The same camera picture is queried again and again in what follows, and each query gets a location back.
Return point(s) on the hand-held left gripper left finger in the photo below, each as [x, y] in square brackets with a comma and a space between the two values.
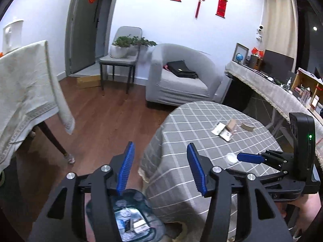
[125, 169]

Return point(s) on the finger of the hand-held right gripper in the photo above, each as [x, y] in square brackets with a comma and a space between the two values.
[249, 158]

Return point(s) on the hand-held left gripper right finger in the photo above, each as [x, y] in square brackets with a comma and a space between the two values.
[198, 171]

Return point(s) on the white round lid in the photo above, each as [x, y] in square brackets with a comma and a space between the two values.
[231, 158]

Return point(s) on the blue trash bin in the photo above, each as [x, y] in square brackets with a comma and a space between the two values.
[154, 219]

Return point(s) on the person's right hand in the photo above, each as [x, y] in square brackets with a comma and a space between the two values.
[311, 211]

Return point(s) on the brown tape roll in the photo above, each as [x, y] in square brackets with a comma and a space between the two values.
[247, 126]

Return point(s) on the red-topped sign holder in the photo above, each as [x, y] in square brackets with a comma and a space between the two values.
[218, 130]

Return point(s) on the round table with checked tablecloth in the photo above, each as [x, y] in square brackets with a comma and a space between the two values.
[191, 121]

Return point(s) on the small white desk clock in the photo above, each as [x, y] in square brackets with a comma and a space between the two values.
[286, 87]

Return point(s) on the long desk with beige cloth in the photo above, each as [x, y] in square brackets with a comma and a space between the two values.
[267, 87]

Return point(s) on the dark wooden table leg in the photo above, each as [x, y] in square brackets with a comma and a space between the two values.
[54, 141]

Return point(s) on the wooden shelf box with items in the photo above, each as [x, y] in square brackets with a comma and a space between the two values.
[301, 79]

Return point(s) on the grey armchair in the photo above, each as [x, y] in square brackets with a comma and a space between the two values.
[176, 90]

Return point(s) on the flat cardboard box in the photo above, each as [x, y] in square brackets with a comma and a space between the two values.
[87, 82]

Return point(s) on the black monitor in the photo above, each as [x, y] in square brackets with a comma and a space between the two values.
[277, 63]

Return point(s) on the brown wooden box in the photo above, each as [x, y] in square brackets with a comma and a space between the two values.
[255, 61]

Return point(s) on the small blue globe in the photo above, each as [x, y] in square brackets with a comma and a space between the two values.
[240, 57]

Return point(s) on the black bag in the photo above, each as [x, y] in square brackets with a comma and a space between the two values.
[181, 68]

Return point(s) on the small red flags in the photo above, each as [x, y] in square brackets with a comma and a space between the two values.
[257, 52]

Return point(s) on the potted plant in white pot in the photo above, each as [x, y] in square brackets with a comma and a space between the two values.
[118, 51]

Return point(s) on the table with beige tablecloth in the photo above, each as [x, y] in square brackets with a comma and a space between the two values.
[25, 85]

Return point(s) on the beige curtain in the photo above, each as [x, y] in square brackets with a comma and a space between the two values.
[280, 25]

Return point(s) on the grey dining chair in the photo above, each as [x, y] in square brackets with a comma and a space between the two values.
[126, 31]

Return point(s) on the grey door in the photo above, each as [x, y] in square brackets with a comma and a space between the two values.
[83, 30]

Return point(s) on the white jug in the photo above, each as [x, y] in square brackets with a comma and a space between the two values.
[12, 36]

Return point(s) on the picture frame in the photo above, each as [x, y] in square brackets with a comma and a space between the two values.
[241, 48]

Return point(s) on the white security camera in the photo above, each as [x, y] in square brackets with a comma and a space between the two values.
[260, 29]

